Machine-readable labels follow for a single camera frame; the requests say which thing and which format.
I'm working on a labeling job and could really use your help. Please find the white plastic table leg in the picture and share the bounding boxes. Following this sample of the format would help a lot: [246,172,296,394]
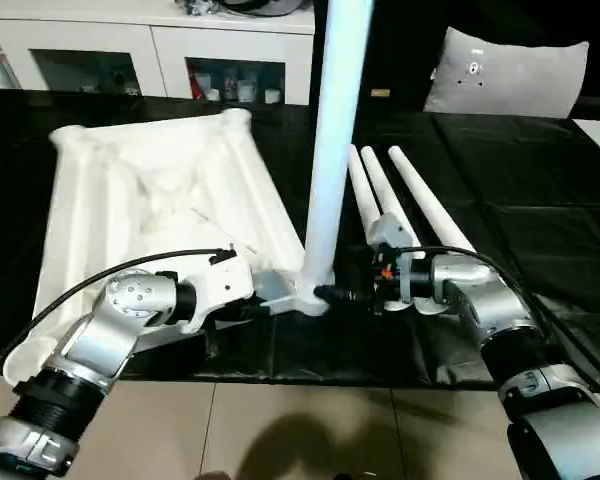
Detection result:
[360,146,449,317]
[387,145,491,281]
[299,0,377,317]
[347,144,415,312]

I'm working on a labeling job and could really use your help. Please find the white plastic table top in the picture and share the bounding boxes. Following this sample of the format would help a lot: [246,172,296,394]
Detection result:
[2,108,341,386]

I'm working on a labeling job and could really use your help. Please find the black work mat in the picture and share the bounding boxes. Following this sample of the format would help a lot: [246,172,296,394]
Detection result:
[0,88,600,391]

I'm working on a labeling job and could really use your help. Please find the black box with yellow label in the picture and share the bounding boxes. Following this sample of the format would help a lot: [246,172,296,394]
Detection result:
[359,0,451,114]

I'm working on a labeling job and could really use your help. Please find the grey cushion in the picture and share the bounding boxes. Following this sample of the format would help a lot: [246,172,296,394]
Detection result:
[422,25,591,120]

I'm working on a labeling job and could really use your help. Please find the white glass-door cabinet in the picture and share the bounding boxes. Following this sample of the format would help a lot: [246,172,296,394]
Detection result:
[0,0,315,106]

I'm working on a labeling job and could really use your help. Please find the grey helmet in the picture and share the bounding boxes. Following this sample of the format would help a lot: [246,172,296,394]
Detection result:
[219,0,301,12]

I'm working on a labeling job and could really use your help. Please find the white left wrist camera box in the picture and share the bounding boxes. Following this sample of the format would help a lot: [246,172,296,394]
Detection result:
[179,247,255,336]

